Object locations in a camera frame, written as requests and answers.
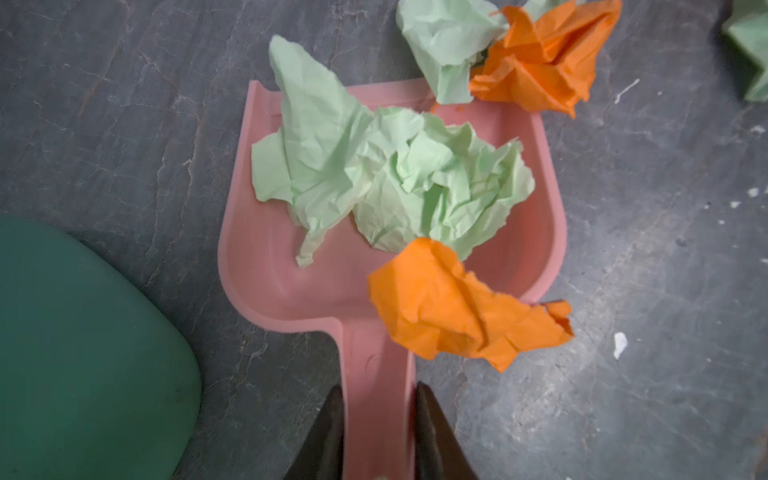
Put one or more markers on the green bin with plastic liner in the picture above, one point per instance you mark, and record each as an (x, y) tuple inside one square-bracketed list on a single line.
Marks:
[(95, 382)]

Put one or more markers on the orange paper scrap far corner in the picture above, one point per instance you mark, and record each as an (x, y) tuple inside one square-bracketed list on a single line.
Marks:
[(547, 58)]

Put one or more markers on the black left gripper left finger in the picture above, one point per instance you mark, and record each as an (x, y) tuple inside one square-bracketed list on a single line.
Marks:
[(321, 455)]

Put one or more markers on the green paper scrap centre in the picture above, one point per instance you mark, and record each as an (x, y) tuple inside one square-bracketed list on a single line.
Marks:
[(437, 181)]

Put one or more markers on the green paper scrap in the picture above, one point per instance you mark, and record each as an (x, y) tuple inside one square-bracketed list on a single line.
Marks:
[(747, 27), (447, 38), (437, 181), (309, 162)]

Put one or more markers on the green paper scrap far right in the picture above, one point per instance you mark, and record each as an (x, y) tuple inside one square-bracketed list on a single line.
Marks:
[(747, 27)]

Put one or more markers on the orange paper scrap centre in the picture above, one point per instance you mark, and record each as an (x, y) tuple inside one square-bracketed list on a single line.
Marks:
[(430, 304)]

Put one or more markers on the green paper scrap front left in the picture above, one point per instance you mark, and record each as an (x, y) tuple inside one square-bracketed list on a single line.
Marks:
[(447, 38)]

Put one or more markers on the pink plastic dustpan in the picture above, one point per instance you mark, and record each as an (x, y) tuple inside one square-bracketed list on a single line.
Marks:
[(260, 276)]

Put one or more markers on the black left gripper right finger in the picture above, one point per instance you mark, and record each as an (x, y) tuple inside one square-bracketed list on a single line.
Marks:
[(438, 453)]

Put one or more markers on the green paper scrap front right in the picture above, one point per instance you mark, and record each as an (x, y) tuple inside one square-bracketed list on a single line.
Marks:
[(309, 162)]

